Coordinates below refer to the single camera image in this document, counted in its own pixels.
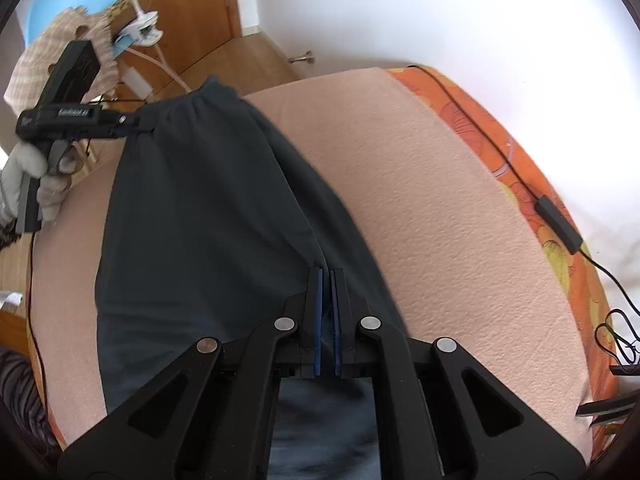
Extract beige plaid cloth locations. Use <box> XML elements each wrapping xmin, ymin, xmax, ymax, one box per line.
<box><xmin>4</xmin><ymin>5</ymin><xmax>121</xmax><ymax>111</ymax></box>

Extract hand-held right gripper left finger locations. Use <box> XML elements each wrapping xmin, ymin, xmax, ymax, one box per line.
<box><xmin>59</xmin><ymin>266</ymin><xmax>326</xmax><ymax>480</ymax></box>

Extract orange patterned bed sheet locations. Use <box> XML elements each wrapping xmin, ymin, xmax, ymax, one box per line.
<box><xmin>30</xmin><ymin>64</ymin><xmax>623</xmax><ymax>461</ymax></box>

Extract white lamp cable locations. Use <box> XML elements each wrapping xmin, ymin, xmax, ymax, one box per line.
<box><xmin>127</xmin><ymin>42</ymin><xmax>193</xmax><ymax>93</ymax></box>

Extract leopard print cloth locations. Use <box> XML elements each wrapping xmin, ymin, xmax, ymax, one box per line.
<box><xmin>100</xmin><ymin>0</ymin><xmax>151</xmax><ymax>36</ymax></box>

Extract black ring light cable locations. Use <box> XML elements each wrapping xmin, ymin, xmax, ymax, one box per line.
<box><xmin>407</xmin><ymin>64</ymin><xmax>640</xmax><ymax>376</ymax></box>

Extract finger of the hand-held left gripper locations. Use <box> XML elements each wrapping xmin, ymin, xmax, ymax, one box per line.
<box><xmin>117</xmin><ymin>110</ymin><xmax>156</xmax><ymax>136</ymax></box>

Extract left hand-held gripper cable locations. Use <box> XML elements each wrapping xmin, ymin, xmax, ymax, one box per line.
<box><xmin>25</xmin><ymin>230</ymin><xmax>51</xmax><ymax>411</ymax></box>

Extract white clip lamp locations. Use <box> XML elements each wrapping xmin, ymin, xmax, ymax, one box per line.
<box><xmin>112</xmin><ymin>0</ymin><xmax>165</xmax><ymax>48</ymax></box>

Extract person's left hand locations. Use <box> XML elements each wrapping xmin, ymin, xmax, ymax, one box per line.
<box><xmin>0</xmin><ymin>140</ymin><xmax>83</xmax><ymax>223</ymax></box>

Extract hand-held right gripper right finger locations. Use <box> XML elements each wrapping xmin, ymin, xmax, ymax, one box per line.
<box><xmin>327</xmin><ymin>266</ymin><xmax>586</xmax><ymax>480</ymax></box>

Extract dark striped clothing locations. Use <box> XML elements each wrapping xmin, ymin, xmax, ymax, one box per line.
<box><xmin>0</xmin><ymin>347</ymin><xmax>56</xmax><ymax>461</ymax></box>

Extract black inline cable remote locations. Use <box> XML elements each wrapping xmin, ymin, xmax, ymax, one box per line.
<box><xmin>536</xmin><ymin>199</ymin><xmax>584</xmax><ymax>256</ymax></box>

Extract white power adapter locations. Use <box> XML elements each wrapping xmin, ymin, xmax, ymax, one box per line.
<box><xmin>122</xmin><ymin>67</ymin><xmax>153</xmax><ymax>98</ymax></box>

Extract dark grey pants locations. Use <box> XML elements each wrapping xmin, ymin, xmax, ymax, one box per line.
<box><xmin>95</xmin><ymin>76</ymin><xmax>416</xmax><ymax>480</ymax></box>

